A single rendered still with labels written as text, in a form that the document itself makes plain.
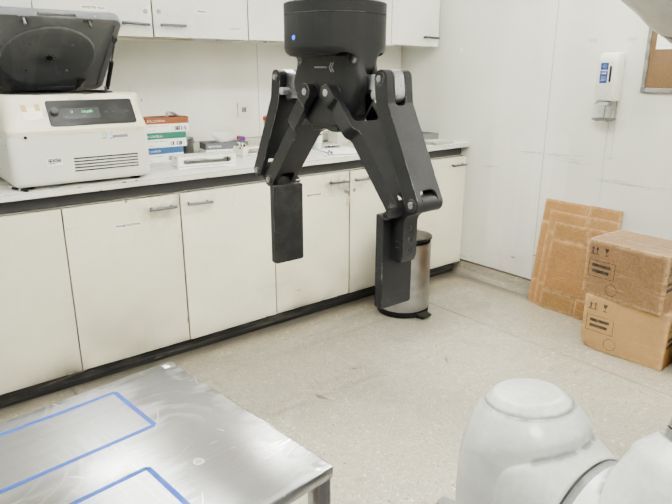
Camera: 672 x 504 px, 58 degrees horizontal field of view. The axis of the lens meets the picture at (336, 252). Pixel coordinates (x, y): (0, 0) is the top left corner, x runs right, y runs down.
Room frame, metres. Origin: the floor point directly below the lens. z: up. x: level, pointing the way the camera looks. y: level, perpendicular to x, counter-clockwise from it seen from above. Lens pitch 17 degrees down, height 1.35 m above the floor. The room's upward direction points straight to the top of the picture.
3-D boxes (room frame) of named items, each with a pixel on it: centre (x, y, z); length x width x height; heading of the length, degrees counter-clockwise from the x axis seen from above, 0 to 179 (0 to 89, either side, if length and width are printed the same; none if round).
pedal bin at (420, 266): (3.29, -0.40, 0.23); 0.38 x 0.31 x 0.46; 39
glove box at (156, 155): (3.14, 0.93, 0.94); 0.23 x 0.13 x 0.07; 134
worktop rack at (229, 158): (2.95, 0.65, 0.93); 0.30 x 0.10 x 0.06; 121
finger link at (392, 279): (0.42, -0.04, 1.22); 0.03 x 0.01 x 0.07; 129
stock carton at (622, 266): (2.78, -1.48, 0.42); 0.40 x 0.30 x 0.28; 36
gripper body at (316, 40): (0.47, 0.00, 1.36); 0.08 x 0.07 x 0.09; 39
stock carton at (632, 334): (2.78, -1.50, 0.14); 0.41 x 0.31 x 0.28; 43
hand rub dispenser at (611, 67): (3.22, -1.41, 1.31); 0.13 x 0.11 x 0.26; 129
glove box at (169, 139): (3.15, 0.91, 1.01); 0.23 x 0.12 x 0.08; 128
